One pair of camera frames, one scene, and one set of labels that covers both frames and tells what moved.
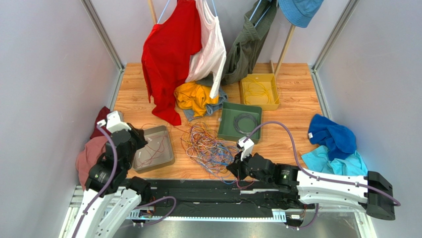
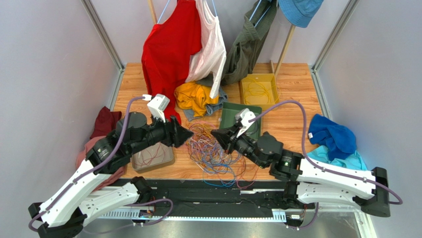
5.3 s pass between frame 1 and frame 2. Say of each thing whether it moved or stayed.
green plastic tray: stayed
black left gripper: moved
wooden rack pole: stayed
